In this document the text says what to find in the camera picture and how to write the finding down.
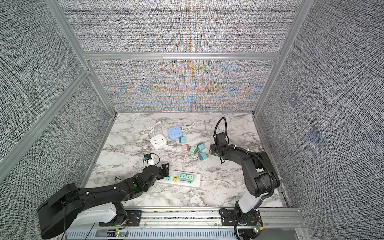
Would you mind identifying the long white power strip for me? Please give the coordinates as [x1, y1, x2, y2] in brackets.
[156, 170, 201, 189]

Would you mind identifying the green adapter lowest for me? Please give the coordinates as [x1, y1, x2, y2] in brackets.
[186, 175, 194, 183]

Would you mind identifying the white power strip cable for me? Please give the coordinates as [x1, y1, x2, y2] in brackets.
[200, 176, 250, 190]

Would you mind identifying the teal adapter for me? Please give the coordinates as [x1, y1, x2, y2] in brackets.
[179, 136, 187, 144]
[198, 152, 208, 161]
[197, 143, 206, 152]
[178, 173, 187, 181]

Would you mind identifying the white cable of blue strip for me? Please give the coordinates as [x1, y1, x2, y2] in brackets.
[181, 121, 201, 133]

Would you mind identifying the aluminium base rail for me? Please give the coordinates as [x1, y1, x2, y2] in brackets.
[56, 207, 311, 240]

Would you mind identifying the white square power strip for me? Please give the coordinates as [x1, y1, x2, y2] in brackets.
[150, 134, 167, 149]

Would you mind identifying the pink plug adapter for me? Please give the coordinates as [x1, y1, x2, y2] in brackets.
[182, 145, 190, 153]

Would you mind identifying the green adapter beside pink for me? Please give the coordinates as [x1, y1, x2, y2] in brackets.
[189, 146, 198, 155]

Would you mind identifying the aluminium enclosure frame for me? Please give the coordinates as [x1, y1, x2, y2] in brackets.
[0, 0, 384, 184]

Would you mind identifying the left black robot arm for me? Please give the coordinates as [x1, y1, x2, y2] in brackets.
[37, 164, 170, 240]

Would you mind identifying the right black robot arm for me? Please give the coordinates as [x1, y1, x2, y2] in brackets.
[210, 133, 280, 240]

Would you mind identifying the blue square power strip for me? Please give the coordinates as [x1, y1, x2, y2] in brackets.
[168, 126, 183, 141]

